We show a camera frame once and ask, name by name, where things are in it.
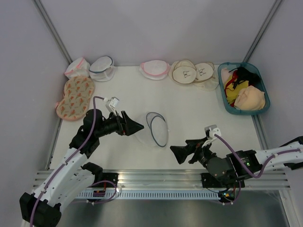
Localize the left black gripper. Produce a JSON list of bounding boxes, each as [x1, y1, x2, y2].
[[95, 110, 143, 138]]

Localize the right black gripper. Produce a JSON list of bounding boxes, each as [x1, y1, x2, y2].
[[169, 137, 215, 167]]

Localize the blue-trimmed white mesh laundry bag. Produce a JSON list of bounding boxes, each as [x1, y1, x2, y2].
[[135, 112, 169, 148]]

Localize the beige peach bra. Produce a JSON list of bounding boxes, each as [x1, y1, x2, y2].
[[234, 86, 266, 111]]

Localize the black bra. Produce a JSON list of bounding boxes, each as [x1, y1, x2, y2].
[[231, 67, 261, 87]]

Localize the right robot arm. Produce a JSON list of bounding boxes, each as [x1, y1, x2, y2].
[[170, 136, 303, 188]]

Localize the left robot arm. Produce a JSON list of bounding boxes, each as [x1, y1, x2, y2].
[[19, 109, 144, 227]]

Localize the pink-trimmed round mesh bag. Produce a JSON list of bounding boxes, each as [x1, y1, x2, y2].
[[139, 60, 170, 80]]

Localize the floral beige laundry bag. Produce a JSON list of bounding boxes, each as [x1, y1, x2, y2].
[[55, 76, 95, 121]]

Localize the blue-trimmed cylindrical mesh bag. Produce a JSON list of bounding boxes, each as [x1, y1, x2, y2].
[[89, 56, 115, 82]]

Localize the yellow bra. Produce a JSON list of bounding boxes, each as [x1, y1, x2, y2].
[[224, 76, 249, 104]]

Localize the beige bra-print laundry bag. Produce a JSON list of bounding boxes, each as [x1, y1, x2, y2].
[[168, 59, 196, 85]]

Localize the pink-trimmed crumpled mesh bag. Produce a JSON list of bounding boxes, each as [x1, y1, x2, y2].
[[64, 57, 90, 79]]

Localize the pale pink bra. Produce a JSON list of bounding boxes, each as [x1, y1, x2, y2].
[[221, 68, 237, 85]]

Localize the red bra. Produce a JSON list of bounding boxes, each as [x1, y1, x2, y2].
[[224, 72, 239, 107]]

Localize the teal plastic basket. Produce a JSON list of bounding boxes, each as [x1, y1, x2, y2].
[[218, 62, 270, 115]]

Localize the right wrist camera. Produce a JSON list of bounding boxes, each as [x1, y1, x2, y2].
[[202, 125, 222, 147]]

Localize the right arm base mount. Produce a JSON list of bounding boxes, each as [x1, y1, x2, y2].
[[201, 173, 245, 189]]

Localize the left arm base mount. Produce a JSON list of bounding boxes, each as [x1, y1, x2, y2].
[[81, 162, 118, 188]]

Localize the white slotted cable duct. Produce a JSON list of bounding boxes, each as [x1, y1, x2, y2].
[[76, 189, 219, 200]]

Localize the left side aluminium rail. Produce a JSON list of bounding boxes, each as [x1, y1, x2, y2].
[[45, 118, 62, 170]]

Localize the right side aluminium rail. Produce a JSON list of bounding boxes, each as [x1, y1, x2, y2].
[[251, 115, 270, 164]]

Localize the left aluminium frame post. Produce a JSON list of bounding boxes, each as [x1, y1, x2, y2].
[[32, 0, 72, 64]]

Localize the aluminium frame post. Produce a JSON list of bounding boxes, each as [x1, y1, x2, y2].
[[32, 0, 72, 64], [242, 0, 284, 62]]

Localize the right aluminium frame post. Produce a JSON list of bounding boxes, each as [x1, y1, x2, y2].
[[242, 0, 284, 62]]

